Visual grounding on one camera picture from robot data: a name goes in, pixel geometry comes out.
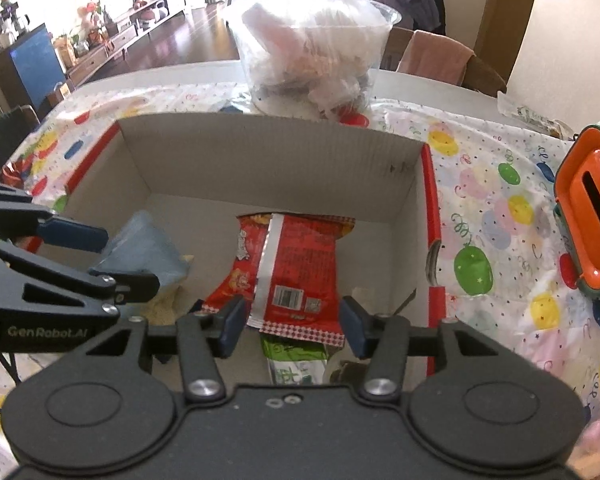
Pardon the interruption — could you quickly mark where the grey blue snack bag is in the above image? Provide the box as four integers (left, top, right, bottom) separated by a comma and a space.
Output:
90, 210, 190, 288

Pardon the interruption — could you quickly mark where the dark chair with black cloth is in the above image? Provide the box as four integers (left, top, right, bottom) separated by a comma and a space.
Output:
0, 105, 40, 172

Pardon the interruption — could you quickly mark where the green snack packet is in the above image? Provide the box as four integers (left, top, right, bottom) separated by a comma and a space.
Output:
260, 334, 328, 386

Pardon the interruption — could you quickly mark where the red snack bag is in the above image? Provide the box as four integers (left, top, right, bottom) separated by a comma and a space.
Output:
202, 212, 355, 347

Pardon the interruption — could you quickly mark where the red white cardboard box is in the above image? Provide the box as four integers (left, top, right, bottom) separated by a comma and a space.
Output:
28, 112, 448, 387

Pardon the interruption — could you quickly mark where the blue front dark cabinet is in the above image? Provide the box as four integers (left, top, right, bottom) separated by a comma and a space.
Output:
0, 23, 67, 118

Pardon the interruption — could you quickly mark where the long wooden tv console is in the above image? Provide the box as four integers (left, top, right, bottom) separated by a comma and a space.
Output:
67, 0, 185, 87

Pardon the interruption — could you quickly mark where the orange green tissue holder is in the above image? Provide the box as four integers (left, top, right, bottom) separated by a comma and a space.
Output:
554, 125, 600, 298

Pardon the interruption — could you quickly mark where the chair with pink cloth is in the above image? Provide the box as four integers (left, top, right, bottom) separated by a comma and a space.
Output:
380, 27, 507, 98

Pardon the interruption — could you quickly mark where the clear bin with bags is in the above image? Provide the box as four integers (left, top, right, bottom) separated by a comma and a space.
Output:
227, 0, 402, 120

